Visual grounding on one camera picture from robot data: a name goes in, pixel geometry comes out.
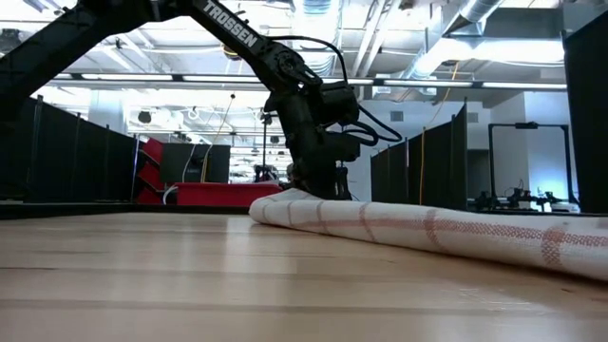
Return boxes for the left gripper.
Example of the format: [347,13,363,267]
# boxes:
[263,85,363,200]

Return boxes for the white red-checked towel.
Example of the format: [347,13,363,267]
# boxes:
[248,187,608,282]

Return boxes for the red plastic tote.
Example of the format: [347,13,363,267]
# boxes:
[174,181,285,207]

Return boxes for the black box behind tote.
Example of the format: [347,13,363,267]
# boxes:
[160,142,232,184]

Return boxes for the short black partition row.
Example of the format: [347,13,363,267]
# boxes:
[370,102,469,210]

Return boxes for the stacked red bins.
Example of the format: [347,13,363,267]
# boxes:
[136,136,165,205]

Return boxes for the bright ceiling light panel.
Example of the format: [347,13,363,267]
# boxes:
[427,36,566,63]

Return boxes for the long black partition row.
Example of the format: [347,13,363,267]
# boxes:
[0,94,139,203]

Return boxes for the tall black side panel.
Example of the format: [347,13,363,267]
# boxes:
[562,13,608,215]

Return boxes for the thin black frame stand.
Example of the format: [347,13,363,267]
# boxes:
[258,111,286,165]

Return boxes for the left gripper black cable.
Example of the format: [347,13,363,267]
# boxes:
[268,34,404,147]

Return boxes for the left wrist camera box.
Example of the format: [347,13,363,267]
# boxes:
[320,81,361,126]

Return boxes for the yellow cable along partition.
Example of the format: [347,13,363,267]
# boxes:
[418,61,462,206]

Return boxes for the thin yellow hanging cable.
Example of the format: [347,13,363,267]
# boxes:
[201,92,237,184]

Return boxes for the white hanging cable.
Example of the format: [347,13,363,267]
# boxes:
[162,142,199,205]

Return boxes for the black ceiling cable reel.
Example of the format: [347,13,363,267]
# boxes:
[221,42,244,61]
[0,28,23,52]

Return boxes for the ribbed silver ceiling duct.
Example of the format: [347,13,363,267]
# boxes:
[290,0,343,77]

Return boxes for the wide black frame stand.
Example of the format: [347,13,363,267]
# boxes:
[487,121,571,210]

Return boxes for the black aluminium table frame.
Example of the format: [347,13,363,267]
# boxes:
[0,201,608,219]

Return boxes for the smooth silver ceiling duct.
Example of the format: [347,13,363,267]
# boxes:
[403,0,504,80]

